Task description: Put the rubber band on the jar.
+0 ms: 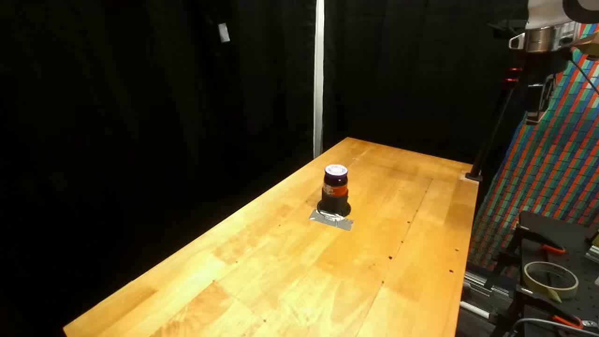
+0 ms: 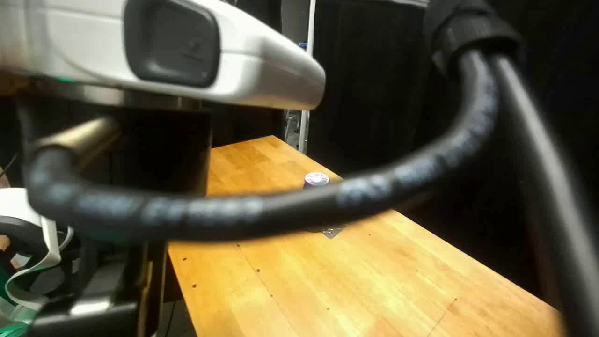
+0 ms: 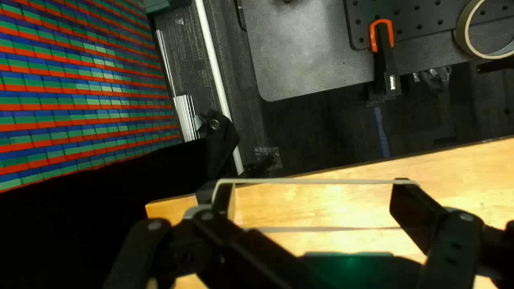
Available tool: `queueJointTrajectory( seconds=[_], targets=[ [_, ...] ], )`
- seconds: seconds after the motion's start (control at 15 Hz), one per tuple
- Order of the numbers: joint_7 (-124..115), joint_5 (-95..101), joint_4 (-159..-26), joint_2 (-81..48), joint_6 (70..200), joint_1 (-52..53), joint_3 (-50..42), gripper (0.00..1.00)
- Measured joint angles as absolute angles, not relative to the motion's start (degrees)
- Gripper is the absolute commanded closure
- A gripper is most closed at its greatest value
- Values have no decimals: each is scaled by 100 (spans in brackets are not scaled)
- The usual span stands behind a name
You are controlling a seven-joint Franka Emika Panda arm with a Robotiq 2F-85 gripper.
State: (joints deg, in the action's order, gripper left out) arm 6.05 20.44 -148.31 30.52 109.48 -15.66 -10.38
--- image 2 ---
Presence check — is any dark glass jar white lid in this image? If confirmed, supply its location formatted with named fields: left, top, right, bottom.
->
left=303, top=173, right=329, bottom=188

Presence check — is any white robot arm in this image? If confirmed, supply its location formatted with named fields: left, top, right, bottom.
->
left=0, top=0, right=325, bottom=111

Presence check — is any grey tape patch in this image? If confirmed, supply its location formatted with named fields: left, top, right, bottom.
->
left=321, top=227, right=342, bottom=240

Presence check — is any white vertical pole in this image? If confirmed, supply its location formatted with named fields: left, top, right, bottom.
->
left=297, top=0, right=318, bottom=156

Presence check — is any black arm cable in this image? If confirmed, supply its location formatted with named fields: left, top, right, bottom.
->
left=26, top=0, right=599, bottom=337

